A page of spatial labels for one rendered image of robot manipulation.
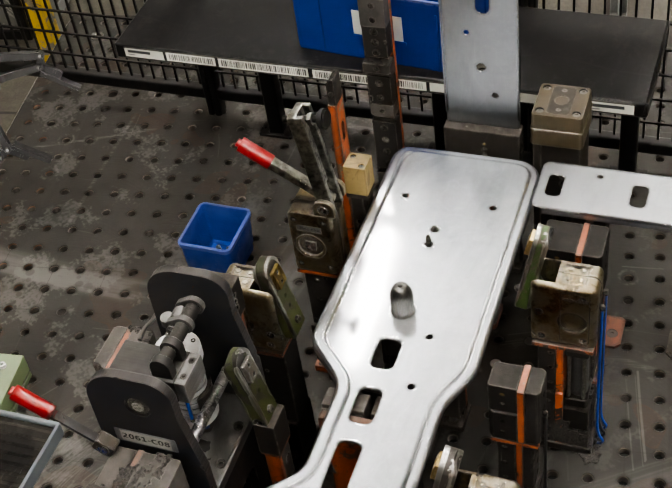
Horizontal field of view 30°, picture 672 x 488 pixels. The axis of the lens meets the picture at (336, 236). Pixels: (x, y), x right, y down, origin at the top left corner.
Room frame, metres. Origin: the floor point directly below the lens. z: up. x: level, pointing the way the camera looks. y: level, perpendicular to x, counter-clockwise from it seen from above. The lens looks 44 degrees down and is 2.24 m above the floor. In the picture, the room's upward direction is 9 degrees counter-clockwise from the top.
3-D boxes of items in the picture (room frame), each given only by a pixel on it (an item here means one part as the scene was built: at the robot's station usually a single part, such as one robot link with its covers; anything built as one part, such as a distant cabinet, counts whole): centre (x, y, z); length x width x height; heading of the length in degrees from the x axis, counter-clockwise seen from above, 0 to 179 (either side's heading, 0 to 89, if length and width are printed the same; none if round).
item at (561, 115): (1.43, -0.36, 0.88); 0.08 x 0.08 x 0.36; 65
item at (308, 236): (1.31, 0.02, 0.88); 0.07 x 0.06 x 0.35; 65
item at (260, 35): (1.72, -0.13, 1.02); 0.90 x 0.22 x 0.03; 65
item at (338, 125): (1.40, -0.03, 0.95); 0.03 x 0.01 x 0.50; 155
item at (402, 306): (1.13, -0.07, 1.02); 0.03 x 0.03 x 0.07
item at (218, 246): (1.57, 0.20, 0.74); 0.11 x 0.10 x 0.09; 155
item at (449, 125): (1.47, -0.25, 0.85); 0.12 x 0.03 x 0.30; 65
